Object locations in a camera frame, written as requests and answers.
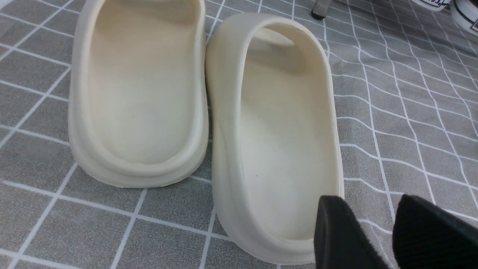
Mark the silver metal shoe rack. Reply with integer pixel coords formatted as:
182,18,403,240
311,0,333,20

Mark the right cream foam slipper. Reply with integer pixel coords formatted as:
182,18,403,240
205,13,344,265

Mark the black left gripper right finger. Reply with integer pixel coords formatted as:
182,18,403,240
392,194,478,269

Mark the left cream foam slipper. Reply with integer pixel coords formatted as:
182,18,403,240
68,0,209,188

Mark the left black canvas sneaker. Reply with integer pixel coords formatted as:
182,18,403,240
412,0,451,12

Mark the right black canvas sneaker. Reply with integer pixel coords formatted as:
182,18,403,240
450,0,478,36

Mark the cream foam slipper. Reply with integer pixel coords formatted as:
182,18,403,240
68,0,209,188
205,13,344,265

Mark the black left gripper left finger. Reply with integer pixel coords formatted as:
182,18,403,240
314,195,389,269

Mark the black canvas sneaker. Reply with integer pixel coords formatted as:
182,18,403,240
412,0,451,12
450,0,478,36

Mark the grey checked tablecloth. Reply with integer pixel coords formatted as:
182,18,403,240
0,0,478,269

